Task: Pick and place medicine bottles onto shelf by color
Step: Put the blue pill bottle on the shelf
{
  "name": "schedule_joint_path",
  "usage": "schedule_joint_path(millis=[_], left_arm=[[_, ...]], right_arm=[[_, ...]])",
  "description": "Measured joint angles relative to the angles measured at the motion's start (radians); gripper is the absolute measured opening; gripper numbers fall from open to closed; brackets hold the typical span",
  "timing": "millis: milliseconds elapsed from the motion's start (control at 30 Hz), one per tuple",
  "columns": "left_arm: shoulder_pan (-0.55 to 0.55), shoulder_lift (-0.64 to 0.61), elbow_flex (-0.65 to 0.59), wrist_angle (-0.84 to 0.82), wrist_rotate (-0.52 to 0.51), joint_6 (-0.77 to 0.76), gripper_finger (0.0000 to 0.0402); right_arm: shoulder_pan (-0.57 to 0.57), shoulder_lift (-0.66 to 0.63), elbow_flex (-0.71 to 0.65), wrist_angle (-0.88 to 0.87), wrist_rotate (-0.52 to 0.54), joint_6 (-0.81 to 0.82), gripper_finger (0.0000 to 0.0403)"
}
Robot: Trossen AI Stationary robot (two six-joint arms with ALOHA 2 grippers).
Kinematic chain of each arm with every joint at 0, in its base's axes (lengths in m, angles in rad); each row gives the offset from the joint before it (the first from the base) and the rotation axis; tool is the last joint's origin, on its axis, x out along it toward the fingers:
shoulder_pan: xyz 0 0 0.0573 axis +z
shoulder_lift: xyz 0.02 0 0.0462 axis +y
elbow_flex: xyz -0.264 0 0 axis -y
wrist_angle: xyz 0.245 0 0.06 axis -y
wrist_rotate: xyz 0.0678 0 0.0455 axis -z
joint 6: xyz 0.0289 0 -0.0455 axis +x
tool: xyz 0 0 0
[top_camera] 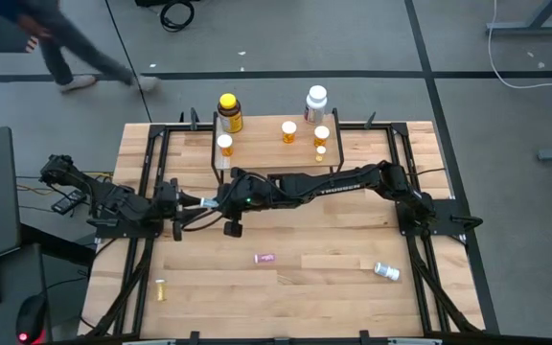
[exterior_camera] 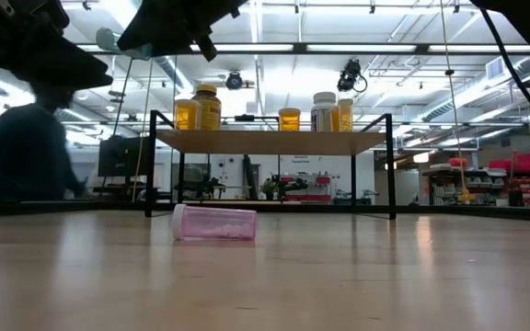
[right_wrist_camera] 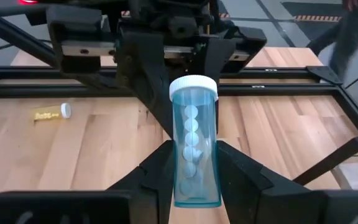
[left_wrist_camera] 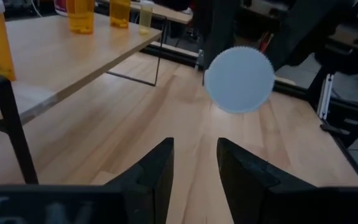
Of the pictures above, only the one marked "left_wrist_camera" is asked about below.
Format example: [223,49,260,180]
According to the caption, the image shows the wooden shelf black legs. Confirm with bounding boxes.
[0,12,194,185]

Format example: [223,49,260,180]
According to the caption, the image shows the teal vial white cap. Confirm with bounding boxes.
[203,45,275,114]

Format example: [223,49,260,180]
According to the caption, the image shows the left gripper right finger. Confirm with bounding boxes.
[217,138,318,224]

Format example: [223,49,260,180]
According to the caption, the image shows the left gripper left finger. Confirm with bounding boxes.
[104,138,175,224]

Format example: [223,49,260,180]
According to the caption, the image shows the small pale yellow vial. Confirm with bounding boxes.
[138,0,155,35]

